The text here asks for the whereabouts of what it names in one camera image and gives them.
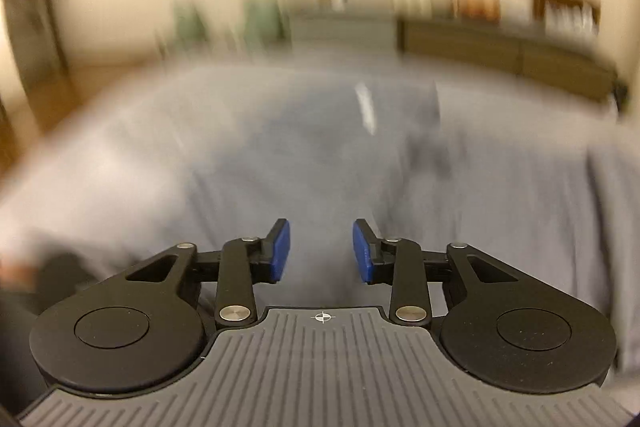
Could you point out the wooden framed board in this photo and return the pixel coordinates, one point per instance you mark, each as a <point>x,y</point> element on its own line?
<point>565,9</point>

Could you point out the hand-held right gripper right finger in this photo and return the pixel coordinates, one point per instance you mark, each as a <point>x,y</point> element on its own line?
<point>362,252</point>

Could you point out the grey clothes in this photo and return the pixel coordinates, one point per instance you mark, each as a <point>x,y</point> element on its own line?
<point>325,157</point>

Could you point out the grey sideboard cabinet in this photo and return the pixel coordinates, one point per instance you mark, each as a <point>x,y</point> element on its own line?
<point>475,47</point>

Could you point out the brown door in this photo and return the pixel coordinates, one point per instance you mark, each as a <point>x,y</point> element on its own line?
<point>30,17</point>

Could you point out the red fruit bowl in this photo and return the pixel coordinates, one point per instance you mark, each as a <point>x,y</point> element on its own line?
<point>477,4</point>

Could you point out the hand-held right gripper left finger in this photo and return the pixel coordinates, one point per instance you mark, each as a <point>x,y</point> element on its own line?
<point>280,252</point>

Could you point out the green plastic chair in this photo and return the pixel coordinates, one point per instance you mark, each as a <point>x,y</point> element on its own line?
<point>190,19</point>
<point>265,19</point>

